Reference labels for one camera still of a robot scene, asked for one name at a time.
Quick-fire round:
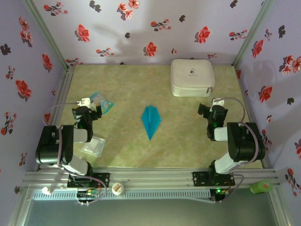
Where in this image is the blue square paper sheet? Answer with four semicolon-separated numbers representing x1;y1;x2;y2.
141;105;162;141

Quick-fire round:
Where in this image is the light blue snack packet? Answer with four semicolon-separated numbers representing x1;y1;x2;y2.
90;92;115;115

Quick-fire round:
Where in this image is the white zippered pouch case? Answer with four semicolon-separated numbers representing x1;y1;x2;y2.
170;58;216;97

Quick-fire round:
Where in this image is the clear plastic bag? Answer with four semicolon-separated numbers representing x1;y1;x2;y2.
80;136;106;156

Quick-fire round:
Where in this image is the white jar with red label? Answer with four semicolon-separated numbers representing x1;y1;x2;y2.
111;183;125;196

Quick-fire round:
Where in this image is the green plastic bottle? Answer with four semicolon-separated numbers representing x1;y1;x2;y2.
249;179;273;195

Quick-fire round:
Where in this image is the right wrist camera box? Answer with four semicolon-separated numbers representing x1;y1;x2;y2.
211;97;225;111

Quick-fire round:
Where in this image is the grey right arm cable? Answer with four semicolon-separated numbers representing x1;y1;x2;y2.
211;97;261;203

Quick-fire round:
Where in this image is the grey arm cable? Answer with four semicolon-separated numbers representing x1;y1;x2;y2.
211;97;261;203
43;101;108;207

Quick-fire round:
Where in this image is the grey left arm cable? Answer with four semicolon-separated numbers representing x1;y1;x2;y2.
43;101;108;207

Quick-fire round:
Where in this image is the aluminium side rail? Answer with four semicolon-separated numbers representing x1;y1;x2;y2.
235;65;268;169
35;65;76;171

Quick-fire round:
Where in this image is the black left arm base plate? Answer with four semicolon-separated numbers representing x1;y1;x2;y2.
67;172;111;188

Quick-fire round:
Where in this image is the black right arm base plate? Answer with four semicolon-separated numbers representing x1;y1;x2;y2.
192;171;236;188

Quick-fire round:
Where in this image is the aluminium frame rail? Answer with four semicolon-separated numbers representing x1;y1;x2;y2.
23;168;282;189

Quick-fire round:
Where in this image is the aluminium corner post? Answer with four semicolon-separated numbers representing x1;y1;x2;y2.
231;0;276;66
21;0;70;69

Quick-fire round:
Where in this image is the white slotted cable duct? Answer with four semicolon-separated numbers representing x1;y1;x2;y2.
32;189;211;201

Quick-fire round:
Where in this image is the aluminium lower frame bar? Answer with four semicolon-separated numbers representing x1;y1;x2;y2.
7;186;32;226
269;188;292;226

